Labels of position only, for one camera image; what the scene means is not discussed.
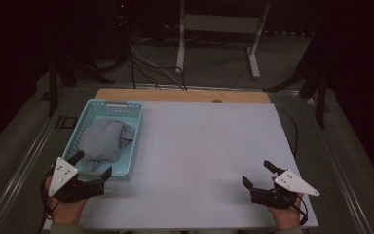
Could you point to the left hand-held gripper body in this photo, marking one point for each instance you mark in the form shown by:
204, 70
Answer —
63, 175

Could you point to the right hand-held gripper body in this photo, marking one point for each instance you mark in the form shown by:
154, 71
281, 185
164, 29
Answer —
292, 183

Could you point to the grey cloth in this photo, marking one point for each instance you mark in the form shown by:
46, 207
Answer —
102, 141

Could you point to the light blue plastic basket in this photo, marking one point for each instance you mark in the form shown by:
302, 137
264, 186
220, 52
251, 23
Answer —
128, 130

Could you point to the person's right hand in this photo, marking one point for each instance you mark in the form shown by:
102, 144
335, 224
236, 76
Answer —
285, 217

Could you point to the person's left hand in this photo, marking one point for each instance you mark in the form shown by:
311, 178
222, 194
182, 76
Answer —
66, 213

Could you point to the black tripod stand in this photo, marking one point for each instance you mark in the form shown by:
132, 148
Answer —
53, 87
319, 94

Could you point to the white metal stand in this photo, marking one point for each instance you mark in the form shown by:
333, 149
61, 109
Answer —
219, 24

